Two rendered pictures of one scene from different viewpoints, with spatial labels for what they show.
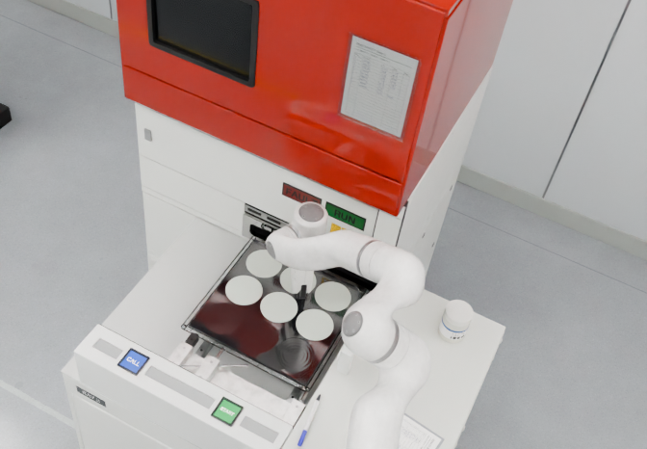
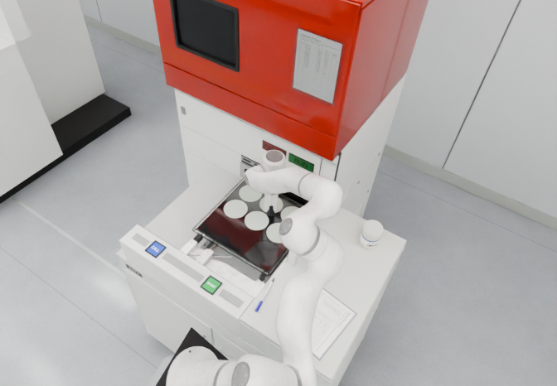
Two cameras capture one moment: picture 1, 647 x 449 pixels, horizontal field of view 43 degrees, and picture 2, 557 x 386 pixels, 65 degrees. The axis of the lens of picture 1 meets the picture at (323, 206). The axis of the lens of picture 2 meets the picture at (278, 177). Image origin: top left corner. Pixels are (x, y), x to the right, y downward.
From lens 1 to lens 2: 0.44 m
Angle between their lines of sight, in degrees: 7
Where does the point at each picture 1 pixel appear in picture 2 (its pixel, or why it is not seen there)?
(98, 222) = (172, 172)
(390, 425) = (307, 300)
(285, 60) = (256, 50)
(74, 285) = (154, 208)
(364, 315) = (293, 220)
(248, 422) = (225, 293)
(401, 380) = (320, 268)
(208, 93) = (212, 79)
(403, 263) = (327, 187)
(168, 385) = (176, 266)
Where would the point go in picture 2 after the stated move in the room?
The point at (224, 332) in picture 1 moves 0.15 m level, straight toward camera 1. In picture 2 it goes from (219, 234) to (214, 267)
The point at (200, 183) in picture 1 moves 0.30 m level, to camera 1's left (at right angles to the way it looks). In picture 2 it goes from (215, 142) to (153, 130)
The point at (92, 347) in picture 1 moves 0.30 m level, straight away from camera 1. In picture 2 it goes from (131, 238) to (131, 180)
